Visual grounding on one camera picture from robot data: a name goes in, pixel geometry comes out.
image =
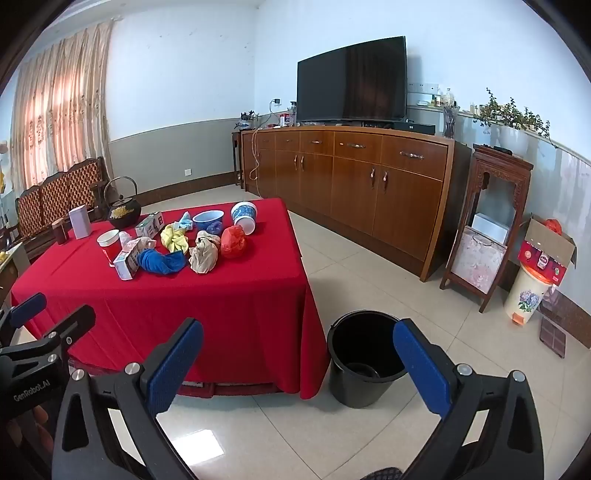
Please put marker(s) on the wooden bench with woven back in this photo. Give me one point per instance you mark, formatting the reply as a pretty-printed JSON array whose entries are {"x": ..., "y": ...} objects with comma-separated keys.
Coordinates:
[{"x": 51, "y": 194}]

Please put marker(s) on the person's left hand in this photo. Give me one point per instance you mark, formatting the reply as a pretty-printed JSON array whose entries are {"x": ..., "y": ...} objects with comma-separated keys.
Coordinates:
[{"x": 42, "y": 416}]

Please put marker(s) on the black iron teapot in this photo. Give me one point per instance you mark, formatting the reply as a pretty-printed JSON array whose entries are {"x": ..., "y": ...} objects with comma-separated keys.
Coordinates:
[{"x": 123, "y": 212}]

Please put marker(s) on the small dark wooden table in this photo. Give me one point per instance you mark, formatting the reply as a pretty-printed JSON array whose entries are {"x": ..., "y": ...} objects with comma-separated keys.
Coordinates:
[{"x": 236, "y": 138}]

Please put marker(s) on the leafy potted plant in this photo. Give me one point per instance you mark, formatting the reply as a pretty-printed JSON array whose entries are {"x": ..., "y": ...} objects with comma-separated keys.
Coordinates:
[{"x": 503, "y": 113}]

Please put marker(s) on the light blue face mask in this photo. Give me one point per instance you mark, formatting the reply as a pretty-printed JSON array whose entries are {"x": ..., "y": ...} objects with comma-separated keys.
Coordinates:
[{"x": 186, "y": 222}]

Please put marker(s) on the patterned slipper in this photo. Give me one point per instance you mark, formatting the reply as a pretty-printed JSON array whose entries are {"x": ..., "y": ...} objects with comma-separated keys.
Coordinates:
[{"x": 383, "y": 474}]

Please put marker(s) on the green and white carton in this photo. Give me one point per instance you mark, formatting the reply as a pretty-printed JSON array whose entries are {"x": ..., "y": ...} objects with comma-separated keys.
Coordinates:
[{"x": 150, "y": 226}]

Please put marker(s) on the white milk carton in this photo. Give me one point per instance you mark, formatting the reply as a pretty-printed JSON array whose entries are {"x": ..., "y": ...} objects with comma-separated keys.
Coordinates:
[{"x": 125, "y": 265}]

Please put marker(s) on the red plastic bag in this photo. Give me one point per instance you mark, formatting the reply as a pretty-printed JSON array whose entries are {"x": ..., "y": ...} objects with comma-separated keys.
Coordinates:
[{"x": 233, "y": 242}]

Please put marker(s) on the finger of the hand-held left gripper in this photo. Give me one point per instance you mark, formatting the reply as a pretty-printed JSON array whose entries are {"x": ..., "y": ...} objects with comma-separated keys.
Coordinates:
[
  {"x": 69, "y": 328},
  {"x": 27, "y": 309}
]

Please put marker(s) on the pale lavender tin box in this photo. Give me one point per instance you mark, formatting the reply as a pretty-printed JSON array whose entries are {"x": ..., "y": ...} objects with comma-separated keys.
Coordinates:
[{"x": 79, "y": 222}]

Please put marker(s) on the beige paper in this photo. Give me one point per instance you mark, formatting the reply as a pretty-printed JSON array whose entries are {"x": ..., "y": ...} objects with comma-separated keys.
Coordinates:
[{"x": 203, "y": 254}]

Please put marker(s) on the dark brown small jar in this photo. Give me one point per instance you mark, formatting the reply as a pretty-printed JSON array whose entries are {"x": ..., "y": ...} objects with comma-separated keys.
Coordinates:
[{"x": 60, "y": 232}]

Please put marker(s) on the red label jar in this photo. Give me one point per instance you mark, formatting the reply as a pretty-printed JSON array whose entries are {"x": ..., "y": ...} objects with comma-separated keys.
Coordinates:
[{"x": 284, "y": 119}]

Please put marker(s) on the blue white patterned bowl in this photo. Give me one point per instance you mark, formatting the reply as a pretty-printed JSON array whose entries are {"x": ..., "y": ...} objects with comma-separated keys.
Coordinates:
[{"x": 242, "y": 212}]

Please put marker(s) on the yellow cloth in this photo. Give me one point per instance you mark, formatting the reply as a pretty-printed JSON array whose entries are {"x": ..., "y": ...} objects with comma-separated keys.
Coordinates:
[{"x": 173, "y": 237}]

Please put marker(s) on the blue cloth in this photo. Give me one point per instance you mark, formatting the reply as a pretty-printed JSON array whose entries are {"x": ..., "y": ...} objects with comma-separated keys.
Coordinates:
[{"x": 159, "y": 262}]

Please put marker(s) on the black plastic bucket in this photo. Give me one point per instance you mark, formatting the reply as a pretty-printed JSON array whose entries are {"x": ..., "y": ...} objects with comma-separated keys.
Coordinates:
[{"x": 360, "y": 341}]

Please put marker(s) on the white box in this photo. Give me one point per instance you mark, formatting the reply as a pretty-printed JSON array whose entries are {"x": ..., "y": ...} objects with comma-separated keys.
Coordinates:
[{"x": 489, "y": 228}]

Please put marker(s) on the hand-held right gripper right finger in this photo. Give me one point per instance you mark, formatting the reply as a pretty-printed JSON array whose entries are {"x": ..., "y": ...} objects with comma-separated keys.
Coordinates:
[{"x": 422, "y": 369}]

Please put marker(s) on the small potted plant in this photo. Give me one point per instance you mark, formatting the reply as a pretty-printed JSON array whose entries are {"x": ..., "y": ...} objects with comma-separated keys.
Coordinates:
[{"x": 244, "y": 122}]

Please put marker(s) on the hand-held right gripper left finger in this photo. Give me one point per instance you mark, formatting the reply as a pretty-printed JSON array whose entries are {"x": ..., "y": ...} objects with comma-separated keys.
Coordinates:
[{"x": 175, "y": 364}]

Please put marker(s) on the pink floral bag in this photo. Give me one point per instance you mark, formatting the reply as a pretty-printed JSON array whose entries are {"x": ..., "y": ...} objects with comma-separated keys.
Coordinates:
[{"x": 478, "y": 263}]

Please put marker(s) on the red cloth covered table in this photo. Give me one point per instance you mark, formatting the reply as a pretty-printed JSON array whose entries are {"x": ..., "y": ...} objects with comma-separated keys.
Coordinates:
[{"x": 207, "y": 314}]

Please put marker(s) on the red paper cup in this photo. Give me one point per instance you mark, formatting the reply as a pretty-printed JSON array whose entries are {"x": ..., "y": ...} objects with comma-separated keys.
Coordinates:
[{"x": 108, "y": 240}]

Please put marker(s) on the white wall socket strip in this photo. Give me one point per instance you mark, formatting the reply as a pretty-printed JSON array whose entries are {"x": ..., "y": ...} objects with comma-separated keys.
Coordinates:
[{"x": 422, "y": 87}]

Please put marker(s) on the black flat television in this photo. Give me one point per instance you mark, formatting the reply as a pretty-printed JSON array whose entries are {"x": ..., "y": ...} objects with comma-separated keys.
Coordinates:
[{"x": 351, "y": 83}]

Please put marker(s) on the black set-top box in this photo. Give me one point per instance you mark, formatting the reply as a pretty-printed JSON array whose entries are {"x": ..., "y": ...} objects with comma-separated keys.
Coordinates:
[{"x": 415, "y": 128}]

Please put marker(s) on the beige patterned curtain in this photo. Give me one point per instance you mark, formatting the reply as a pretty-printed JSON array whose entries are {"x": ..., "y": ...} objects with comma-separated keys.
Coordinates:
[{"x": 60, "y": 101}]

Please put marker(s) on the cardboard box with red print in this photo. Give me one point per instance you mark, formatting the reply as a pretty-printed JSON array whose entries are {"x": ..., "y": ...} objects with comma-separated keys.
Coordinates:
[{"x": 545, "y": 244}]

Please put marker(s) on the orange plastic bag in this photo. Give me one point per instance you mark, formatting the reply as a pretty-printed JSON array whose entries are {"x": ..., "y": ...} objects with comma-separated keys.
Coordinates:
[{"x": 552, "y": 225}]

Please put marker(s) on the white tissue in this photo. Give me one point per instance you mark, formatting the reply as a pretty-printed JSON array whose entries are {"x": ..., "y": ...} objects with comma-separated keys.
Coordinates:
[{"x": 124, "y": 238}]

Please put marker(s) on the long wooden sideboard cabinet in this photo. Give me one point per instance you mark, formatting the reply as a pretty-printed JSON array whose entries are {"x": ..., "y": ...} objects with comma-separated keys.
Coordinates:
[{"x": 351, "y": 184}]

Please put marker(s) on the white flowered pedal bin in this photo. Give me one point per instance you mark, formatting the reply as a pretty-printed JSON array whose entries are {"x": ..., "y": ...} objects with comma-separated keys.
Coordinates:
[{"x": 526, "y": 295}]

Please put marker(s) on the carved wooden side stand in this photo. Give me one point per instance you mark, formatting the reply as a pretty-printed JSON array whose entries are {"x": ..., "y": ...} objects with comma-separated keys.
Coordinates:
[{"x": 503, "y": 162}]

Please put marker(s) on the dark vase with twigs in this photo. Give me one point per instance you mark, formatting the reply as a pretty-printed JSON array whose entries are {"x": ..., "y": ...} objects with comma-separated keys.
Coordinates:
[{"x": 449, "y": 124}]

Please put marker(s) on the white paper cup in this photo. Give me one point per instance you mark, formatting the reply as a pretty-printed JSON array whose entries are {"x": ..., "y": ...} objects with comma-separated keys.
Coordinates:
[{"x": 247, "y": 226}]

